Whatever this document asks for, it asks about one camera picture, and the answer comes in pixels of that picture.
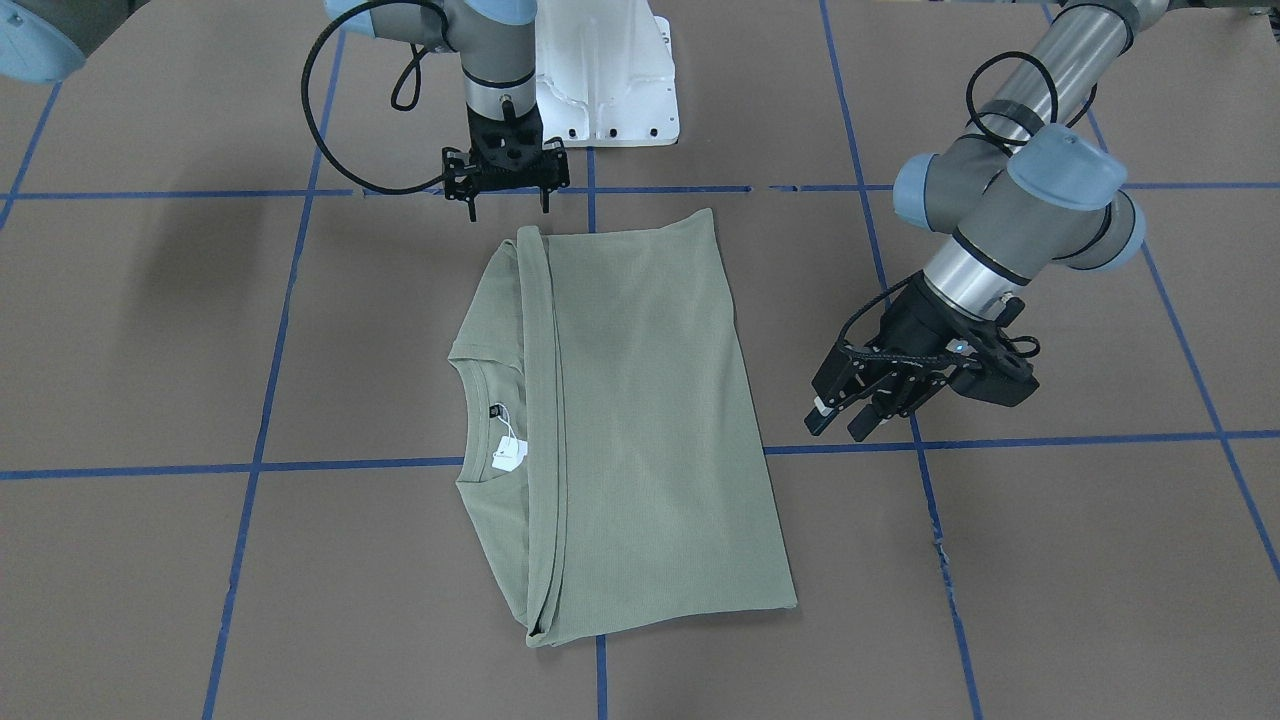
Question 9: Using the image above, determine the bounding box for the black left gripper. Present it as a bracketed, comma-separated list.
[803, 272, 986, 443]

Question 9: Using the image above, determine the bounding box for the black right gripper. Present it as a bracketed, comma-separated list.
[443, 106, 571, 223]

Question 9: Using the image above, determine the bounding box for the sage green long-sleeve shirt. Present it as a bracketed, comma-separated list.
[448, 209, 797, 648]

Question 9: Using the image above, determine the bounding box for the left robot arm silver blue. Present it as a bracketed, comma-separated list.
[805, 1, 1172, 442]

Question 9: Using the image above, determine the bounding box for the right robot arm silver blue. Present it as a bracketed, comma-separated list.
[1, 1, 571, 218]

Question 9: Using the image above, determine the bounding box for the white paper garment tag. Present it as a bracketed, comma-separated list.
[492, 436, 529, 471]

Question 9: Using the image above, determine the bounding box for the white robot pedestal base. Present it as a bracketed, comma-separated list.
[535, 1, 681, 149]

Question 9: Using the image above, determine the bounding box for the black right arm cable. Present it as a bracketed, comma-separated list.
[302, 0, 471, 196]

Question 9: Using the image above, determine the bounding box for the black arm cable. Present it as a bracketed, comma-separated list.
[835, 50, 1101, 351]
[302, 0, 471, 196]

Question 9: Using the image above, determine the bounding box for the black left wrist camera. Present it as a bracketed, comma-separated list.
[947, 293, 1041, 407]

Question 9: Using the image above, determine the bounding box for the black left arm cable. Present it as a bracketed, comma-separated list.
[835, 50, 1101, 351]

